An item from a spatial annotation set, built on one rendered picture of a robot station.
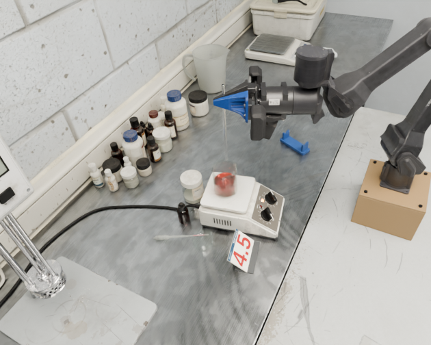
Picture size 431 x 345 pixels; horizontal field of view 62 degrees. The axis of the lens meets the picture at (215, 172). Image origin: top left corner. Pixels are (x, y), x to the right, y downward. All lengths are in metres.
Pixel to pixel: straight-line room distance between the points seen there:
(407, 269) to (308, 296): 0.24
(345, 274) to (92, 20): 0.92
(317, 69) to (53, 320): 0.75
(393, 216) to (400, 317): 0.22
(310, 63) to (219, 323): 0.55
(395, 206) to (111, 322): 0.68
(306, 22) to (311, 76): 1.09
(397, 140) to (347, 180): 0.29
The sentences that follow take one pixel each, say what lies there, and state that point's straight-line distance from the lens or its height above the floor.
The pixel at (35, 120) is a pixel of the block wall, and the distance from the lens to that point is 1.04.
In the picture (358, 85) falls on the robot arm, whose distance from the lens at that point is 0.74.
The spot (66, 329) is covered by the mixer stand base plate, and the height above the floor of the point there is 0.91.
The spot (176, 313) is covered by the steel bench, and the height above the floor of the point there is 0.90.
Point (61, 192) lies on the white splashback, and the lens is 1.10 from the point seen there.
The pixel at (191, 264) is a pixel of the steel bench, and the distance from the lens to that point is 0.90.
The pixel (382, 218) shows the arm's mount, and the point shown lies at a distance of 0.96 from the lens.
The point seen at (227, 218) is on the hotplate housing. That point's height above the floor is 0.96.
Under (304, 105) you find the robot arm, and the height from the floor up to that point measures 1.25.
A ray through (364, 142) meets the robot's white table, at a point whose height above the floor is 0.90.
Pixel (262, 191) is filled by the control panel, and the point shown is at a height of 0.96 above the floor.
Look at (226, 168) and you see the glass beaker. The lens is 0.90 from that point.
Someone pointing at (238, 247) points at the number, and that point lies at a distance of 0.88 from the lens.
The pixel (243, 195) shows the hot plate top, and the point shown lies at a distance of 0.90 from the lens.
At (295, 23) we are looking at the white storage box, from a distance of 1.80.
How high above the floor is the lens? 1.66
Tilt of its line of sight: 44 degrees down
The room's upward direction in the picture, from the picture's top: 6 degrees counter-clockwise
